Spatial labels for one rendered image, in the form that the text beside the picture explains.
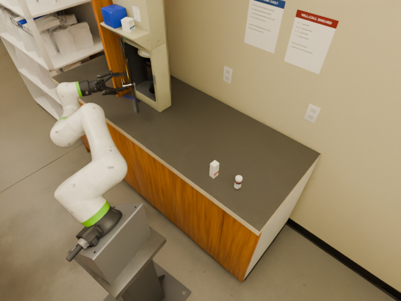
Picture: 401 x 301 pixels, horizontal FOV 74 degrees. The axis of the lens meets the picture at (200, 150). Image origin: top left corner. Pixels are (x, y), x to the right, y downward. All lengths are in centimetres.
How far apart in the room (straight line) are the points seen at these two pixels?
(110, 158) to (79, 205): 21
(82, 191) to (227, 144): 96
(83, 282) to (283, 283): 151
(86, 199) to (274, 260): 168
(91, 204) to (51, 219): 167
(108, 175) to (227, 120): 107
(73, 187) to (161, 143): 78
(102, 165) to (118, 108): 105
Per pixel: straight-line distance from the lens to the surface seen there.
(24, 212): 294
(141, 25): 171
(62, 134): 142
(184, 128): 182
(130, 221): 112
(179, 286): 223
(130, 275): 131
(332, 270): 251
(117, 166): 105
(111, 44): 200
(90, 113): 135
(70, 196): 111
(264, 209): 146
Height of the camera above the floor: 216
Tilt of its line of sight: 47 degrees down
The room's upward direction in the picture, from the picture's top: 1 degrees clockwise
